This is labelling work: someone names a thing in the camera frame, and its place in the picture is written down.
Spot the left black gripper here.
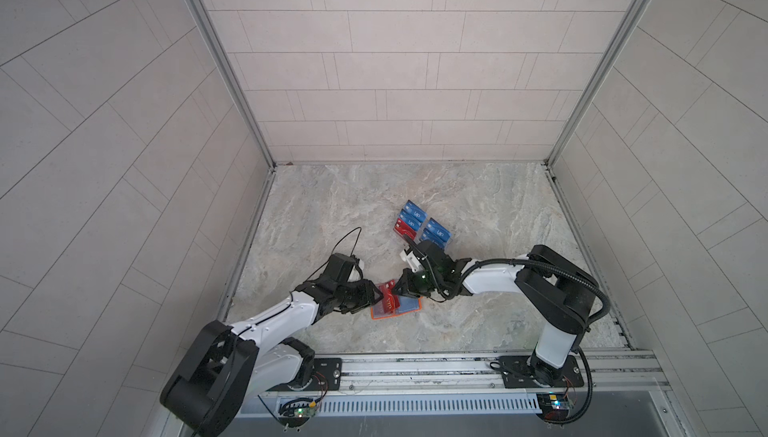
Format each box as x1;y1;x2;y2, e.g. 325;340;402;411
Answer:
331;280;386;313

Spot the red VIP card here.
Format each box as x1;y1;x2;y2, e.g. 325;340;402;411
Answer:
393;220;417;240
379;280;400;315

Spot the orange leather card holder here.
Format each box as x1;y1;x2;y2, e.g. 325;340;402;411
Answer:
370;280;422;320

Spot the blue vip card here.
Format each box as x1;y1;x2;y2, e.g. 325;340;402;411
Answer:
403;200;428;222
398;211;423;232
425;218;452;242
420;230;447;249

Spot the clear acrylic card display stand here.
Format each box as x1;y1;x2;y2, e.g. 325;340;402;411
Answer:
393;200;452;249

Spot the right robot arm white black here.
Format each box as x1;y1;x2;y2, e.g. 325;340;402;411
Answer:
390;241;611;387

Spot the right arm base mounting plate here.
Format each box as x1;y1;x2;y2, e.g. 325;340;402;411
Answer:
489;355;585;389

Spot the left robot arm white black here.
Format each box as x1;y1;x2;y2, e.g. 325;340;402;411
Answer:
159;253;383;436

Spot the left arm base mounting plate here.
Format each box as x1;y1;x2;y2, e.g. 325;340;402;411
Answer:
268;358;343;392

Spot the left green circuit board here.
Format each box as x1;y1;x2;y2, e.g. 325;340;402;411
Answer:
277;397;320;428

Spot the green circuit board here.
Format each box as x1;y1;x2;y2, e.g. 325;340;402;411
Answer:
536;393;572;422
277;397;320;428

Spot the right green circuit board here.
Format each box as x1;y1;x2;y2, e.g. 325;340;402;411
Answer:
536;393;572;422

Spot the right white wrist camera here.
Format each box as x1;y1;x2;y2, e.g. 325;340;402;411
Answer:
400;250;424;273

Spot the black corrugated cable conduit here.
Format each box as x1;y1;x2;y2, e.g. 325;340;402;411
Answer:
398;232;613;425

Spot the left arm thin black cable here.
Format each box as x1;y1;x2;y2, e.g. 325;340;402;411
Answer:
185;225;365;437

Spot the aluminium mounting rail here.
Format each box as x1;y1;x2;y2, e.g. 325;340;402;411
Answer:
167;348;671;401

